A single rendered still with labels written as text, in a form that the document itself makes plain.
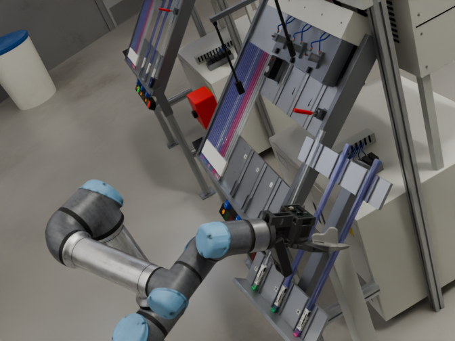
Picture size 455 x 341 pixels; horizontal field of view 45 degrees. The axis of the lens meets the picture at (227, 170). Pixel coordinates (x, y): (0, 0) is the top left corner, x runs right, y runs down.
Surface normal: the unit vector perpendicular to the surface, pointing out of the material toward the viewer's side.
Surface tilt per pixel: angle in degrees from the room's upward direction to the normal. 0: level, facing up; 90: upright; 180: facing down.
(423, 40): 90
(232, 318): 0
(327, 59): 44
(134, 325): 7
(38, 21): 90
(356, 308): 90
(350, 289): 90
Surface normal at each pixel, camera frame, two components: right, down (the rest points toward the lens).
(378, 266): 0.36, 0.44
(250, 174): -0.85, -0.21
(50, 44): 0.65, 0.24
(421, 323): -0.34, -0.76
